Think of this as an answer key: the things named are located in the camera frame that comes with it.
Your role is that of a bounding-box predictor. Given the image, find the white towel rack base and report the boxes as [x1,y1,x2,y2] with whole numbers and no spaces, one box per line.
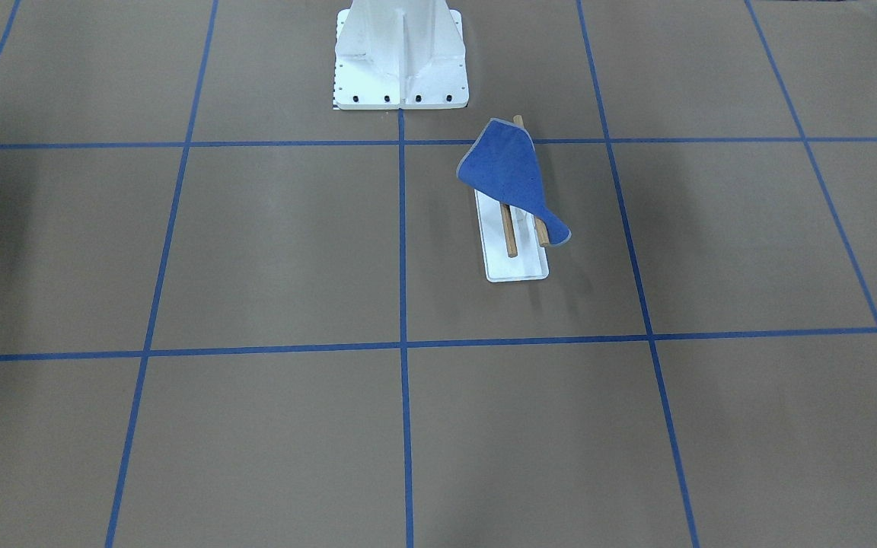
[474,190,549,283]

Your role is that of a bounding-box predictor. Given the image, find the wooden rack rod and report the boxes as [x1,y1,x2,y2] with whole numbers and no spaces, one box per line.
[499,202,518,259]
[512,114,550,247]

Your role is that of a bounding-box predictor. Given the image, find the blue grey-edged towel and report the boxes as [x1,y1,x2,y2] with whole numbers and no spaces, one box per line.
[456,118,572,247]

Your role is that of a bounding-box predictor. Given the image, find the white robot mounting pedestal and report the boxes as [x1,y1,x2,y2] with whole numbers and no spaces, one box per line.
[332,1,470,110]

